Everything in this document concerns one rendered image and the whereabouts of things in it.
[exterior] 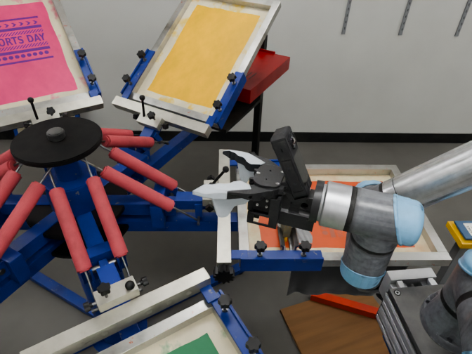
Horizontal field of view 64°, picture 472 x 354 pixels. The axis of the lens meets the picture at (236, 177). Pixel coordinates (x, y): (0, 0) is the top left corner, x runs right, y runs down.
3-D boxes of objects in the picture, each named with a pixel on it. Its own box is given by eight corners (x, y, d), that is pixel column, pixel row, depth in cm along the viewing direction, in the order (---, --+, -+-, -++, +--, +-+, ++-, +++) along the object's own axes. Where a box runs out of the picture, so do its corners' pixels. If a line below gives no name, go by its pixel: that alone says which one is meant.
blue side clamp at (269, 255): (318, 260, 143) (321, 248, 138) (321, 271, 139) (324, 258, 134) (239, 260, 142) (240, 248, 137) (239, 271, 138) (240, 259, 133)
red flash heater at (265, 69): (232, 57, 283) (232, 42, 275) (289, 71, 266) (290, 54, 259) (186, 88, 241) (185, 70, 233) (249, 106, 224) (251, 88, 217)
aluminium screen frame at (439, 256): (393, 171, 186) (396, 164, 184) (448, 266, 141) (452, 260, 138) (235, 169, 183) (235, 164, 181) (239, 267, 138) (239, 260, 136)
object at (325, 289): (381, 289, 175) (404, 236, 152) (387, 305, 168) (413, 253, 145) (283, 289, 173) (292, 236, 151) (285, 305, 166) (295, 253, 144)
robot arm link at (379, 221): (410, 262, 59) (429, 224, 53) (339, 244, 61) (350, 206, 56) (409, 227, 64) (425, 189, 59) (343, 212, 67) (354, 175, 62)
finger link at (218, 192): (196, 226, 60) (250, 218, 62) (197, 195, 57) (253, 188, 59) (192, 215, 62) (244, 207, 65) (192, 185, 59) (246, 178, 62)
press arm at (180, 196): (218, 199, 160) (218, 191, 157) (218, 209, 156) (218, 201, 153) (177, 199, 160) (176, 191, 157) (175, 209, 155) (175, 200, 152)
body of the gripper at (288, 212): (241, 222, 64) (312, 239, 61) (246, 179, 60) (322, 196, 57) (253, 198, 71) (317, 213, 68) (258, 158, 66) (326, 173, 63)
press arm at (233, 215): (363, 221, 171) (366, 212, 167) (366, 231, 166) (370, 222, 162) (88, 221, 167) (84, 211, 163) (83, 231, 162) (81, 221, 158)
